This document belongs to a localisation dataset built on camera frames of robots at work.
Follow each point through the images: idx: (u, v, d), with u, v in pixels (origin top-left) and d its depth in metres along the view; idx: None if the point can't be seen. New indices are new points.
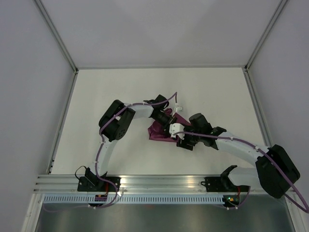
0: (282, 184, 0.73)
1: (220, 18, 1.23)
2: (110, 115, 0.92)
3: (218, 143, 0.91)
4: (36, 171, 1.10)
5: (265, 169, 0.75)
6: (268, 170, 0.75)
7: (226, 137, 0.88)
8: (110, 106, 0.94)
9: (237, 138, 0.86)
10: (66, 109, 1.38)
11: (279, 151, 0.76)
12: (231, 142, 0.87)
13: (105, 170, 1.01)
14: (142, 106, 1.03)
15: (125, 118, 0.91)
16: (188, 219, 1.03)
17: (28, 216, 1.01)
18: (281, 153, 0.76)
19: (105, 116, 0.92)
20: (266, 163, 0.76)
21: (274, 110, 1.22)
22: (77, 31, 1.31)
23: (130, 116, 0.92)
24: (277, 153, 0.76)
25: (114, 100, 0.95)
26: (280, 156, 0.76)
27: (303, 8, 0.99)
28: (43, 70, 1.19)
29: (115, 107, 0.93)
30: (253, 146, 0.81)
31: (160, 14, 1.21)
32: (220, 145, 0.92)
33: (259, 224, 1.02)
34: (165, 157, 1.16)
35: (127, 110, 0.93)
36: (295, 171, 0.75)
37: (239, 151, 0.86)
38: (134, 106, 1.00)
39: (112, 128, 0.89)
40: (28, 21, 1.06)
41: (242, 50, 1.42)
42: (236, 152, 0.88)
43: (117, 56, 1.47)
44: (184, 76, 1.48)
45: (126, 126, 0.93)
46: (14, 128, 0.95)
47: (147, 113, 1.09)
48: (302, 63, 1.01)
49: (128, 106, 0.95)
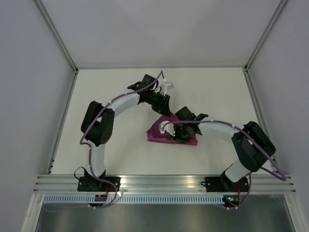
0: (259, 157, 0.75)
1: (219, 18, 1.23)
2: (89, 120, 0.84)
3: (201, 127, 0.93)
4: (36, 171, 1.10)
5: (241, 144, 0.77)
6: (245, 145, 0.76)
7: (207, 121, 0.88)
8: (87, 110, 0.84)
9: (218, 120, 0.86)
10: (66, 109, 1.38)
11: (253, 126, 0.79)
12: (213, 124, 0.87)
13: (103, 167, 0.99)
14: (124, 98, 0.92)
15: (105, 121, 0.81)
16: (188, 219, 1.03)
17: (28, 216, 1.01)
18: (255, 128, 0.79)
19: (85, 123, 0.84)
20: (242, 138, 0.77)
21: (274, 110, 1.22)
22: (78, 31, 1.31)
23: (109, 117, 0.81)
24: (252, 129, 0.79)
25: (90, 102, 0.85)
26: (255, 132, 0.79)
27: (303, 8, 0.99)
28: (43, 70, 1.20)
29: (92, 109, 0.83)
30: (230, 125, 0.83)
31: (160, 14, 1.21)
32: (203, 128, 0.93)
33: (259, 224, 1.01)
34: (165, 157, 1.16)
35: (105, 112, 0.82)
36: (270, 144, 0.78)
37: (219, 132, 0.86)
38: (115, 102, 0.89)
39: (95, 133, 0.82)
40: (29, 21, 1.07)
41: (242, 50, 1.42)
42: (217, 134, 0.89)
43: (117, 56, 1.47)
44: (184, 76, 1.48)
45: (109, 128, 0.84)
46: (14, 128, 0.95)
47: (133, 101, 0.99)
48: (301, 63, 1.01)
49: (106, 106, 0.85)
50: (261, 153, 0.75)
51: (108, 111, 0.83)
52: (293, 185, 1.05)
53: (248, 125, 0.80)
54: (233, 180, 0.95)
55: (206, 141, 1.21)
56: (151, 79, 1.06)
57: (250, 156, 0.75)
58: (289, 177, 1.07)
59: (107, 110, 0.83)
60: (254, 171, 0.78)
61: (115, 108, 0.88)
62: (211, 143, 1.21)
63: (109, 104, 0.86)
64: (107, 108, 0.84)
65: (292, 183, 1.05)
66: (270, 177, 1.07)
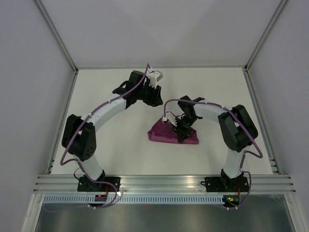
0: (240, 137, 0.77)
1: (219, 18, 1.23)
2: (68, 136, 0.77)
3: (195, 108, 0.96)
4: (36, 171, 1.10)
5: (225, 123, 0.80)
6: (228, 123, 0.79)
7: (202, 102, 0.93)
8: (64, 126, 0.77)
9: (211, 102, 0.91)
10: (66, 109, 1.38)
11: (240, 109, 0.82)
12: (206, 106, 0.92)
13: (100, 170, 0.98)
14: (107, 107, 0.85)
15: (85, 137, 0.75)
16: (188, 219, 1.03)
17: (28, 216, 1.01)
18: (241, 111, 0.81)
19: (64, 139, 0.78)
20: (227, 117, 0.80)
21: (274, 110, 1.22)
22: (78, 31, 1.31)
23: (89, 132, 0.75)
24: (239, 112, 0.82)
25: (67, 116, 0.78)
26: (242, 115, 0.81)
27: (302, 8, 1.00)
28: (44, 69, 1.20)
29: (70, 125, 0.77)
30: (219, 107, 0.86)
31: (160, 14, 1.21)
32: (198, 110, 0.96)
33: (259, 224, 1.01)
34: (165, 158, 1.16)
35: (84, 127, 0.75)
36: (253, 128, 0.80)
37: (210, 113, 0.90)
38: (95, 113, 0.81)
39: (77, 149, 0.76)
40: (28, 21, 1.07)
41: (242, 50, 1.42)
42: (209, 115, 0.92)
43: (117, 56, 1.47)
44: (184, 76, 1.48)
45: (92, 143, 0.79)
46: (14, 128, 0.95)
47: (120, 107, 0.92)
48: (301, 63, 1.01)
49: (87, 120, 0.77)
50: (243, 134, 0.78)
51: (88, 125, 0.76)
52: (292, 185, 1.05)
53: (236, 108, 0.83)
54: (230, 175, 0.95)
55: (206, 141, 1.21)
56: (138, 76, 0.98)
57: (231, 135, 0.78)
58: (289, 177, 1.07)
59: (86, 125, 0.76)
60: (237, 151, 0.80)
61: (97, 120, 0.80)
62: (211, 143, 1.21)
63: (90, 117, 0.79)
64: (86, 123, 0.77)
65: (292, 183, 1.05)
66: (270, 177, 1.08)
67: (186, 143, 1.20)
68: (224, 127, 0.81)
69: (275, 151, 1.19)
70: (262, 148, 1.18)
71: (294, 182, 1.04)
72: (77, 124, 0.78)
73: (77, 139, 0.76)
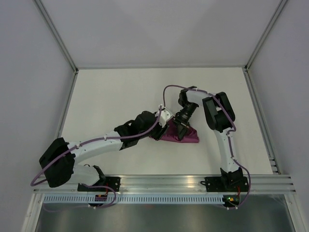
0: (218, 118, 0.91)
1: (219, 18, 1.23)
2: (48, 157, 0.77)
3: (187, 94, 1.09)
4: (36, 171, 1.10)
5: (207, 104, 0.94)
6: (210, 106, 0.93)
7: (192, 90, 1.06)
8: (50, 145, 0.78)
9: (200, 90, 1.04)
10: (66, 109, 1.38)
11: (222, 95, 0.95)
12: (196, 93, 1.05)
13: (97, 178, 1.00)
14: (99, 142, 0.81)
15: (60, 167, 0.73)
16: (188, 219, 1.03)
17: (28, 216, 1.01)
18: (222, 98, 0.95)
19: (44, 158, 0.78)
20: (209, 101, 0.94)
21: (273, 110, 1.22)
22: (78, 31, 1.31)
23: (67, 164, 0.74)
24: (220, 98, 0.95)
25: (57, 138, 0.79)
26: (222, 100, 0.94)
27: (303, 8, 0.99)
28: (43, 70, 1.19)
29: (54, 149, 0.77)
30: (205, 93, 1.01)
31: (160, 14, 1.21)
32: (189, 96, 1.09)
33: (259, 224, 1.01)
34: (165, 157, 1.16)
35: (64, 157, 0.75)
36: (231, 112, 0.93)
37: (198, 98, 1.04)
38: (84, 145, 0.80)
39: (49, 174, 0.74)
40: (28, 21, 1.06)
41: (242, 49, 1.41)
42: (197, 100, 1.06)
43: (117, 55, 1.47)
44: (184, 76, 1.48)
45: (65, 175, 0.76)
46: (14, 128, 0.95)
47: (115, 147, 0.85)
48: (301, 63, 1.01)
49: (71, 149, 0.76)
50: (221, 115, 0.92)
51: (68, 156, 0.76)
52: (293, 185, 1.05)
53: (219, 94, 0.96)
54: (227, 170, 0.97)
55: (206, 140, 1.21)
56: (143, 122, 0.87)
57: (211, 115, 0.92)
58: (289, 177, 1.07)
59: (67, 155, 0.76)
60: (216, 131, 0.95)
61: (83, 152, 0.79)
62: (211, 143, 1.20)
63: (76, 148, 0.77)
64: (69, 152, 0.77)
65: (292, 183, 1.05)
66: (271, 176, 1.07)
67: (187, 142, 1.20)
68: (206, 108, 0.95)
69: (275, 151, 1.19)
70: (262, 148, 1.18)
71: (294, 182, 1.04)
72: (61, 150, 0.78)
73: (53, 165, 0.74)
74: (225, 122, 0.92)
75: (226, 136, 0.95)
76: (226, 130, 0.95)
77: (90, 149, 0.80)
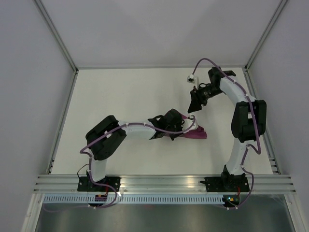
0: (245, 128, 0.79)
1: (219, 18, 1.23)
2: (98, 131, 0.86)
3: (221, 81, 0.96)
4: (36, 171, 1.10)
5: (239, 110, 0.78)
6: (241, 112, 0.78)
7: (231, 79, 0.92)
8: (101, 121, 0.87)
9: (239, 84, 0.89)
10: (66, 109, 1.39)
11: (261, 104, 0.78)
12: (232, 85, 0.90)
13: (103, 177, 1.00)
14: (142, 126, 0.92)
15: (110, 140, 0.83)
16: (188, 219, 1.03)
17: (28, 216, 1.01)
18: (260, 108, 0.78)
19: (93, 131, 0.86)
20: (244, 106, 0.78)
21: (274, 109, 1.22)
22: (78, 31, 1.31)
23: (118, 138, 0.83)
24: (258, 106, 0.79)
25: (108, 115, 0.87)
26: (259, 109, 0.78)
27: (302, 8, 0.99)
28: (44, 70, 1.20)
29: (106, 123, 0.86)
30: (244, 93, 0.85)
31: (159, 14, 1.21)
32: (223, 85, 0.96)
33: (259, 224, 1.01)
34: (165, 158, 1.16)
35: (116, 131, 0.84)
36: (263, 126, 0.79)
37: (231, 92, 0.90)
38: (131, 126, 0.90)
39: (98, 147, 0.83)
40: (28, 21, 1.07)
41: (242, 50, 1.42)
42: (228, 92, 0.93)
43: (117, 55, 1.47)
44: (184, 76, 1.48)
45: (111, 149, 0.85)
46: (13, 128, 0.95)
47: (147, 134, 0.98)
48: (301, 63, 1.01)
49: (121, 126, 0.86)
50: (250, 126, 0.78)
51: (119, 131, 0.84)
52: (293, 185, 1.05)
53: (258, 101, 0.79)
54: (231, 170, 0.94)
55: (206, 141, 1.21)
56: (174, 116, 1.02)
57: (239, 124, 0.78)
58: (289, 177, 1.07)
59: (118, 130, 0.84)
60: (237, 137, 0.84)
61: (128, 132, 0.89)
62: (211, 143, 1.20)
63: (125, 126, 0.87)
64: (120, 129, 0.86)
65: (292, 183, 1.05)
66: (271, 176, 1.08)
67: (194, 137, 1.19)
68: (236, 113, 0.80)
69: (275, 151, 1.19)
70: None
71: (294, 182, 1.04)
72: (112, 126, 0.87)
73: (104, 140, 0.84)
74: (251, 135, 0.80)
75: (245, 146, 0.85)
76: (247, 141, 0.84)
77: (134, 130, 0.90)
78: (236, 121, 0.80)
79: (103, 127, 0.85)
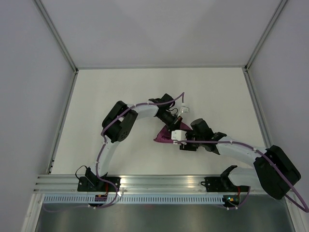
0: (282, 183, 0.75)
1: (219, 18, 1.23)
2: (113, 116, 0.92)
3: (218, 148, 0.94)
4: (36, 171, 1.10)
5: (264, 170, 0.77)
6: (269, 172, 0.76)
7: (226, 141, 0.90)
8: (112, 107, 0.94)
9: (236, 141, 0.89)
10: (66, 109, 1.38)
11: (276, 150, 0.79)
12: (231, 145, 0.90)
13: (105, 172, 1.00)
14: (147, 106, 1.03)
15: (126, 120, 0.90)
16: (188, 219, 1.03)
17: (28, 216, 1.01)
18: (278, 154, 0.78)
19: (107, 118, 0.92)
20: (265, 163, 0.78)
21: (274, 110, 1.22)
22: (78, 31, 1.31)
23: (133, 118, 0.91)
24: (275, 154, 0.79)
25: (117, 101, 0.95)
26: (278, 156, 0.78)
27: (303, 8, 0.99)
28: (43, 70, 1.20)
29: (118, 108, 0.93)
30: (251, 148, 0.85)
31: (159, 14, 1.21)
32: (220, 149, 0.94)
33: (259, 224, 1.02)
34: (165, 158, 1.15)
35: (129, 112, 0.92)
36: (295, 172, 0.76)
37: (239, 154, 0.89)
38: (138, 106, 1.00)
39: (115, 129, 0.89)
40: (28, 21, 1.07)
41: (242, 50, 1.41)
42: (236, 155, 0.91)
43: (117, 55, 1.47)
44: (184, 76, 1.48)
45: (128, 128, 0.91)
46: (13, 128, 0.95)
47: (151, 112, 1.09)
48: (302, 64, 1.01)
49: (131, 108, 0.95)
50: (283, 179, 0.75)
51: (132, 112, 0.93)
52: None
53: (271, 150, 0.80)
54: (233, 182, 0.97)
55: None
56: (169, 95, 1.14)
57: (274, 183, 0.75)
58: None
59: (130, 111, 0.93)
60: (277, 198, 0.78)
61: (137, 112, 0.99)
62: None
63: (134, 107, 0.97)
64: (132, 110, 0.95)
65: None
66: None
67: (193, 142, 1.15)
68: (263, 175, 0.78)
69: None
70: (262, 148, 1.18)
71: None
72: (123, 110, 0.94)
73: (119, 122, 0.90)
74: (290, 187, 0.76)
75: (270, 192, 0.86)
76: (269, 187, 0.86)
77: (141, 110, 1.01)
78: (268, 181, 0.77)
79: (116, 111, 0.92)
